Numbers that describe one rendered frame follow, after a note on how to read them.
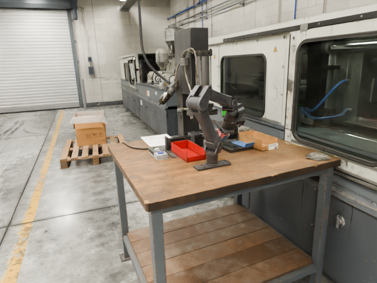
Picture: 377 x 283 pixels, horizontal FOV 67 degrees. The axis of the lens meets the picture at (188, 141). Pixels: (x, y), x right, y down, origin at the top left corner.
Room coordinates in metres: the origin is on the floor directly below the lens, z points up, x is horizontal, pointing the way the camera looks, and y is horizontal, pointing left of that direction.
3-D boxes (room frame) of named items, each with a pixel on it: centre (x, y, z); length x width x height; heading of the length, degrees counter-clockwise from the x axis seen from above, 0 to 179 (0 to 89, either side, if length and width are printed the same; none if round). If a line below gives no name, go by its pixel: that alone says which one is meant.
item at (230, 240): (1.71, -0.14, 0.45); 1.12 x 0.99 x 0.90; 114
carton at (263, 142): (1.81, -0.45, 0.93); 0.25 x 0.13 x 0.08; 24
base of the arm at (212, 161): (1.44, -0.12, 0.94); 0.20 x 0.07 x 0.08; 114
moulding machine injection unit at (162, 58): (6.29, 0.29, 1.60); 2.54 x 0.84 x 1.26; 20
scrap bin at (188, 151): (1.64, 0.01, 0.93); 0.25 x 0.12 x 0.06; 24
